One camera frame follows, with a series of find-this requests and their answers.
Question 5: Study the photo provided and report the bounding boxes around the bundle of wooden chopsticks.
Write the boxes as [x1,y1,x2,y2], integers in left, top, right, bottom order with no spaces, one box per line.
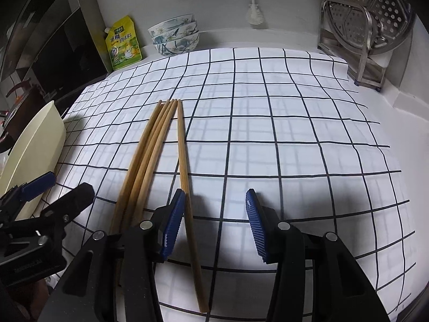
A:
[109,99,178,235]

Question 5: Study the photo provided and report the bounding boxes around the perforated steel steamer plate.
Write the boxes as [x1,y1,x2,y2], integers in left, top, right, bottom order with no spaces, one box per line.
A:
[327,0,418,57]

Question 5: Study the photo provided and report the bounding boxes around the yellow seasoning pouch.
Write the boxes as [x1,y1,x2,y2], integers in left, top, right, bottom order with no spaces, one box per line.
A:
[104,15,143,72]

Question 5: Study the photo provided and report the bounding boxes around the white black checked tablecloth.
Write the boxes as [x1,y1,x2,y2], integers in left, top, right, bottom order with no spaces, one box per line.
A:
[47,47,416,322]

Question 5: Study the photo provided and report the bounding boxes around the cream round shallow pan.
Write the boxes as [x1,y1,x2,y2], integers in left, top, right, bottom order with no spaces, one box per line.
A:
[0,100,67,220]

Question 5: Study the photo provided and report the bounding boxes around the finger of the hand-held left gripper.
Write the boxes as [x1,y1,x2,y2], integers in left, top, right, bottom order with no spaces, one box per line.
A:
[0,171,57,224]
[37,183,96,252]

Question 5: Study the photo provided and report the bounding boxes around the steel dish rack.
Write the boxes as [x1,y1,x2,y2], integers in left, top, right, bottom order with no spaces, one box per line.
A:
[317,0,391,91]

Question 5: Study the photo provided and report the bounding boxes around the black range hood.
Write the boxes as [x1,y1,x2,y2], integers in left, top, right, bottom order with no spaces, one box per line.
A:
[0,0,108,104]

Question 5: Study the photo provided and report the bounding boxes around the single wooden chopstick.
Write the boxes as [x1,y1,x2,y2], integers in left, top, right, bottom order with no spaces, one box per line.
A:
[176,99,210,312]

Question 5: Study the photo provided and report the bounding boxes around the white floral ceramic bowl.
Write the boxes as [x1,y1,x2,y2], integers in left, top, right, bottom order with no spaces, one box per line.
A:
[151,23,199,46]
[155,32,201,57]
[148,14,195,37]

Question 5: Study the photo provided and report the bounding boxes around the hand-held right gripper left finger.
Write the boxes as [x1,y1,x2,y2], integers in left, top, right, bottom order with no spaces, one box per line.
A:
[50,189,186,322]

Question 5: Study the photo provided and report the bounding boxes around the brown cooking pot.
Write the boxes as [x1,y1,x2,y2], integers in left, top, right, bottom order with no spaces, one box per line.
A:
[5,79,46,131]

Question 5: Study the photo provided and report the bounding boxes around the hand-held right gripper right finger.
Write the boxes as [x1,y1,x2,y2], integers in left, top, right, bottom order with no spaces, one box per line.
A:
[245,189,391,322]

